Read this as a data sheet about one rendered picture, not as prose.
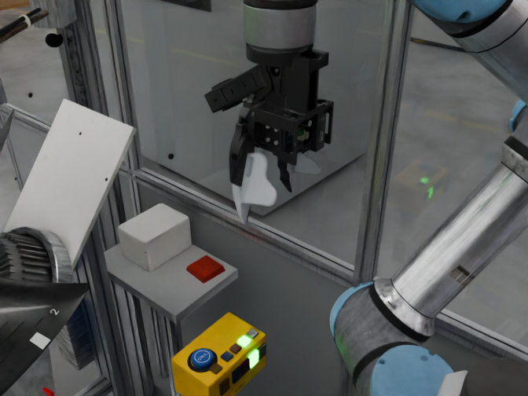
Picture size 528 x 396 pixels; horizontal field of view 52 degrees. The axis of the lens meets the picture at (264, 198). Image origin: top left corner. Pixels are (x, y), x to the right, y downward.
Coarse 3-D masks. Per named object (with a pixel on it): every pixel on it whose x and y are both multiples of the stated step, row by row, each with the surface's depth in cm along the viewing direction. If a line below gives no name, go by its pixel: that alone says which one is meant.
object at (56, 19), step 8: (32, 0) 123; (40, 0) 123; (48, 0) 123; (56, 0) 122; (64, 0) 126; (72, 0) 130; (32, 8) 124; (40, 8) 124; (48, 8) 123; (56, 8) 123; (64, 8) 126; (72, 8) 130; (48, 16) 125; (56, 16) 124; (64, 16) 126; (72, 16) 130; (40, 24) 126; (48, 24) 126; (56, 24) 125; (64, 24) 126
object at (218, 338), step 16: (224, 320) 106; (240, 320) 106; (208, 336) 103; (224, 336) 103; (240, 336) 103; (256, 336) 103; (192, 352) 99; (240, 352) 99; (176, 368) 98; (192, 368) 96; (208, 368) 96; (224, 368) 96; (256, 368) 105; (176, 384) 101; (192, 384) 97; (208, 384) 93; (240, 384) 102
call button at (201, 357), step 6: (192, 354) 98; (198, 354) 98; (204, 354) 98; (210, 354) 98; (192, 360) 97; (198, 360) 97; (204, 360) 97; (210, 360) 97; (198, 366) 96; (204, 366) 96
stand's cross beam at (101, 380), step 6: (102, 378) 155; (90, 384) 153; (96, 384) 153; (102, 384) 153; (108, 384) 154; (84, 390) 151; (90, 390) 152; (96, 390) 151; (102, 390) 152; (108, 390) 155
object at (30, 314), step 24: (0, 288) 93; (24, 288) 92; (48, 288) 91; (72, 288) 89; (0, 312) 88; (24, 312) 87; (72, 312) 85; (0, 336) 84; (24, 336) 83; (48, 336) 83; (0, 360) 81; (24, 360) 81; (0, 384) 79
